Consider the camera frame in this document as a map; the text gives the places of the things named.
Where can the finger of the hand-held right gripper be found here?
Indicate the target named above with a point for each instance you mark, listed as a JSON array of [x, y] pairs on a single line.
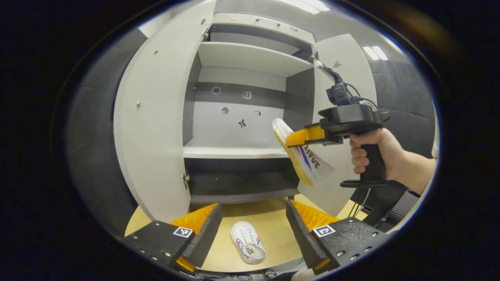
[[306, 136]]

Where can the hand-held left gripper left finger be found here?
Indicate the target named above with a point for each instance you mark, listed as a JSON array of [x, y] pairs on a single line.
[[205, 234]]

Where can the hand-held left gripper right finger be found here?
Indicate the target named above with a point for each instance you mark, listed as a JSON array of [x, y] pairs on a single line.
[[302, 238]]

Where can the white striped shoe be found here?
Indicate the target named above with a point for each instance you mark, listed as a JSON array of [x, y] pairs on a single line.
[[308, 164], [248, 244]]

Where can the white shoe cabinet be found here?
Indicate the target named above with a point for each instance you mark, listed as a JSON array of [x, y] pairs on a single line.
[[230, 125]]

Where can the metal door hinge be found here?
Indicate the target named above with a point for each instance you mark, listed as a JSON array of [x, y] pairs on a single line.
[[315, 57], [186, 180], [205, 33]]

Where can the white cabinet shelf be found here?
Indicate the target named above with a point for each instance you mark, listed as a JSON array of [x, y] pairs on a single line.
[[250, 58]]

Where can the black backdrop cloth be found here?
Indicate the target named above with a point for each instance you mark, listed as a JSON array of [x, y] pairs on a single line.
[[406, 89], [93, 156]]

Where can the ceiling light panel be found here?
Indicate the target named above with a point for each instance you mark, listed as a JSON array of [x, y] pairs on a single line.
[[375, 53], [304, 5]]

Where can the dark ribbed object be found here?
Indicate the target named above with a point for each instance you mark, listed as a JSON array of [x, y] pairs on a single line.
[[390, 203]]

